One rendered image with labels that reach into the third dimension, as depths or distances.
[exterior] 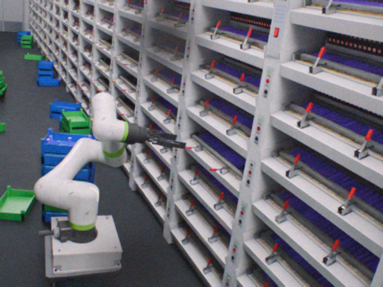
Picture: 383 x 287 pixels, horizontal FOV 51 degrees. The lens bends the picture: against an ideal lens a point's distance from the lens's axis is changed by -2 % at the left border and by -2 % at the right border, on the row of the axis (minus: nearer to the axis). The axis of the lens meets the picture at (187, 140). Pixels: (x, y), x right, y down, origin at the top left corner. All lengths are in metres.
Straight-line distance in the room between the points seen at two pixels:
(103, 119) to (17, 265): 1.05
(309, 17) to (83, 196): 1.13
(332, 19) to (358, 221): 0.63
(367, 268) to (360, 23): 0.75
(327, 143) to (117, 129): 0.84
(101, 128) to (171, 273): 1.01
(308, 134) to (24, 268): 1.64
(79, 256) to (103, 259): 0.11
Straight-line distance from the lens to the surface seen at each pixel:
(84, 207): 1.79
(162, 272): 2.35
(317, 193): 1.45
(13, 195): 3.05
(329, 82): 1.35
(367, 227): 1.33
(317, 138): 1.40
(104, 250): 1.85
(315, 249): 1.51
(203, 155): 2.09
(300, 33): 1.57
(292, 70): 1.48
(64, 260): 1.85
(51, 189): 1.83
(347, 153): 1.32
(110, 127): 1.69
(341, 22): 1.35
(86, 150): 2.12
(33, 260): 2.43
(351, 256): 1.47
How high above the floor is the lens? 1.47
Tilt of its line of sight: 20 degrees down
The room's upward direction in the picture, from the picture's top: 8 degrees clockwise
